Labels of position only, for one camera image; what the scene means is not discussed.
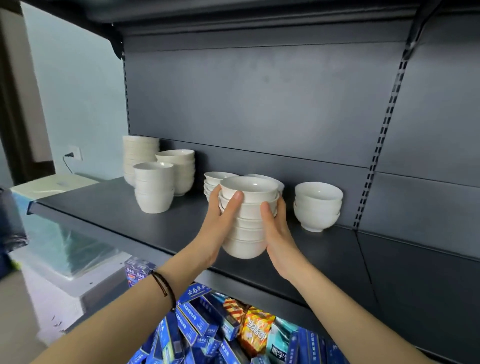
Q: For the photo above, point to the person's right hand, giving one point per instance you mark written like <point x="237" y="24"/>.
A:
<point x="285" y="251"/>

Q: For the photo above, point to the person's left hand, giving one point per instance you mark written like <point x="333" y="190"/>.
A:
<point x="212" y="240"/>

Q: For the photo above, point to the white wide-rimmed ceramic bowl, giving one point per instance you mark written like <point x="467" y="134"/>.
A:
<point x="207" y="192"/>
<point x="219" y="176"/>
<point x="210" y="187"/>
<point x="207" y="197"/>

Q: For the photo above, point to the cream ceramic bowl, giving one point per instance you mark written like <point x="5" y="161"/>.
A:
<point x="183" y="189"/>
<point x="185" y="167"/>
<point x="185" y="181"/>
<point x="176" y="154"/>
<point x="185" y="173"/>

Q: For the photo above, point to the tall white ceramic bowl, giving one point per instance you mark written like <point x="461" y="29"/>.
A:
<point x="153" y="188"/>
<point x="153" y="202"/>
<point x="153" y="170"/>

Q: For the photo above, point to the person's right forearm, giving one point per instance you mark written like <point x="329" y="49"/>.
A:
<point x="356" y="330"/>

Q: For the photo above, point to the group of white bowls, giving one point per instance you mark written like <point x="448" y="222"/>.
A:
<point x="420" y="213"/>

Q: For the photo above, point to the grey slotted shelf upright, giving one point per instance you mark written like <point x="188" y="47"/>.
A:
<point x="126" y="97"/>

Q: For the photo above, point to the brown snack packet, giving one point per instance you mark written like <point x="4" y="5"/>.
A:
<point x="234" y="309"/>

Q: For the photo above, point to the row of blue boxes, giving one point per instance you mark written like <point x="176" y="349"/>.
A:
<point x="195" y="315"/>

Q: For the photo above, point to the narrow grey metal back panel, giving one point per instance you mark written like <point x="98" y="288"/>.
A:
<point x="240" y="160"/>

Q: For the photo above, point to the orange snack packet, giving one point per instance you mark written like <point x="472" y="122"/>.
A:
<point x="257" y="332"/>

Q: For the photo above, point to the teal packet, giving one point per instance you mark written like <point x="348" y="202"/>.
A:
<point x="279" y="345"/>

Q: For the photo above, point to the large grey metal back panel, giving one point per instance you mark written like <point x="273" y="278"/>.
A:
<point x="262" y="101"/>
<point x="442" y="112"/>

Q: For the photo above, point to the cream plastic appliance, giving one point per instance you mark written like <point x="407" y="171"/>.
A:
<point x="52" y="185"/>

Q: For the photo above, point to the black plastic bag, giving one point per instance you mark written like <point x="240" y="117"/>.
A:
<point x="11" y="225"/>

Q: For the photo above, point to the dark brown door frame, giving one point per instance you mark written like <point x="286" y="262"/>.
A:
<point x="22" y="112"/>

